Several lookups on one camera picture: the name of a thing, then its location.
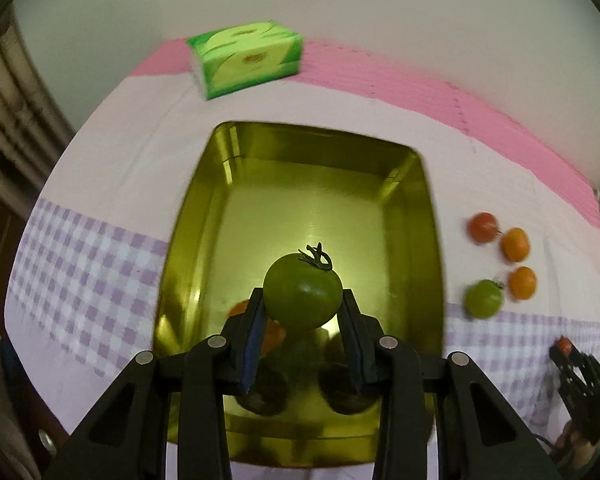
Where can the small red tomato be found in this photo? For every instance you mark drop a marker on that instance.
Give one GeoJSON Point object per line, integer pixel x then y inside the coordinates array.
{"type": "Point", "coordinates": [564, 345]}

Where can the green tomato on table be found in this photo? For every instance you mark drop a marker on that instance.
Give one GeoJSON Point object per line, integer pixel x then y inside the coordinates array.
{"type": "Point", "coordinates": [483, 299]}

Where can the green tomato with stem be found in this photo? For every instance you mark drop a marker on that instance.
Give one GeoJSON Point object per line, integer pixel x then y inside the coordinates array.
{"type": "Point", "coordinates": [301, 291]}

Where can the dark mangosteen right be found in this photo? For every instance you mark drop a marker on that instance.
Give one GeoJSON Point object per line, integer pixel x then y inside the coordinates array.
{"type": "Point", "coordinates": [340, 392]}

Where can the lower orange tangerine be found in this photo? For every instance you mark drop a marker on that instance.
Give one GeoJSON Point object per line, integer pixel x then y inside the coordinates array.
{"type": "Point", "coordinates": [522, 283]}

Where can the upper orange tangerine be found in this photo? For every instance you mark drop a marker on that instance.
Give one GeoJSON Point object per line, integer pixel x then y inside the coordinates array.
{"type": "Point", "coordinates": [515, 245]}

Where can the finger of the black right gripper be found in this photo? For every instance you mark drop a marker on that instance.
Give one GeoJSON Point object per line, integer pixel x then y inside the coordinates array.
{"type": "Point", "coordinates": [562, 362]}
{"type": "Point", "coordinates": [589, 367]}

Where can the red tomato on table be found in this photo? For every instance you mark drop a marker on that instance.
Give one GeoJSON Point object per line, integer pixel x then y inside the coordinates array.
{"type": "Point", "coordinates": [483, 228]}

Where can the pink purple checked tablecloth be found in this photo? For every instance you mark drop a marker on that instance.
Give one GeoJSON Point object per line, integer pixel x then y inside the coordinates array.
{"type": "Point", "coordinates": [83, 291]}

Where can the gold metal tray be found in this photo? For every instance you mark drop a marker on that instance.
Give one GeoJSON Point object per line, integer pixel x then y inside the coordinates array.
{"type": "Point", "coordinates": [262, 191]}

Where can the green tissue pack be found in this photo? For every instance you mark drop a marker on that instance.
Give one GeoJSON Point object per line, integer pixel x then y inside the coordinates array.
{"type": "Point", "coordinates": [234, 58]}

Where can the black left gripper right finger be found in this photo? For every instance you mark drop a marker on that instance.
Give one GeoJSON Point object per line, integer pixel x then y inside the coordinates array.
{"type": "Point", "coordinates": [479, 434]}

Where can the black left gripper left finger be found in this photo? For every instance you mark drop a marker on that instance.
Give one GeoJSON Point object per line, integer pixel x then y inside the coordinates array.
{"type": "Point", "coordinates": [123, 435]}

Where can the dark mangosteen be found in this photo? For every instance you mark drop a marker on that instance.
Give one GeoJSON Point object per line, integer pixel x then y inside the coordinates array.
{"type": "Point", "coordinates": [340, 392]}
{"type": "Point", "coordinates": [268, 395]}

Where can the dark mangosteen left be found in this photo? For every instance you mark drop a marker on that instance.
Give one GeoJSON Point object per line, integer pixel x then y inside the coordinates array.
{"type": "Point", "coordinates": [268, 395]}

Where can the orange tangerine in tray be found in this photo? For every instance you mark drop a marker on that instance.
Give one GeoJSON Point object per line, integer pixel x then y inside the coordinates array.
{"type": "Point", "coordinates": [273, 336]}

